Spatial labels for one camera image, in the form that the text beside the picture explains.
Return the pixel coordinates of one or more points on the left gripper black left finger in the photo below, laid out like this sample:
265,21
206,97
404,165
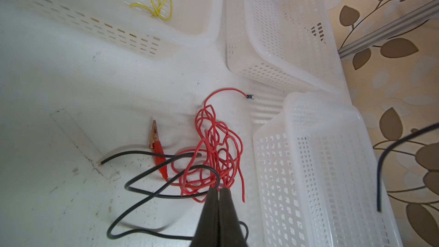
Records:
206,234

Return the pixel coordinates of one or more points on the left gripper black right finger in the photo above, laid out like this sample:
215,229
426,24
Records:
229,228

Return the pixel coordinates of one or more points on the back left white basket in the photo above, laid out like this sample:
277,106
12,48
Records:
153,28

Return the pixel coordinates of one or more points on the back middle white basket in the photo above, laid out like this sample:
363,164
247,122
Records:
286,44

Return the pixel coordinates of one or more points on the front white plastic basket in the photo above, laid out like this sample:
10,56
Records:
317,178

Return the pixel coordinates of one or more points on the red alligator clip lead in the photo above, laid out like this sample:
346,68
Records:
156,147

